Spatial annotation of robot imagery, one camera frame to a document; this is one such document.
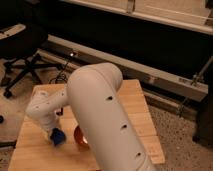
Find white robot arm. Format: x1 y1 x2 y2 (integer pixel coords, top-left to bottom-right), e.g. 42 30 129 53
26 63 156 171

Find orange round object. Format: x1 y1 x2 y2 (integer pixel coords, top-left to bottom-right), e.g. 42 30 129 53
74 126 89 148

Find black office chair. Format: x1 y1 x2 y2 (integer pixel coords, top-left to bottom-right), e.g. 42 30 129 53
0 0 62 98

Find black cable on floor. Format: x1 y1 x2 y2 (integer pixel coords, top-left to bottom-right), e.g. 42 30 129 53
49 50 77 84

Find white metal frame rail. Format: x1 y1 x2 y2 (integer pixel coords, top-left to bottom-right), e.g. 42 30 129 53
39 34 209 122

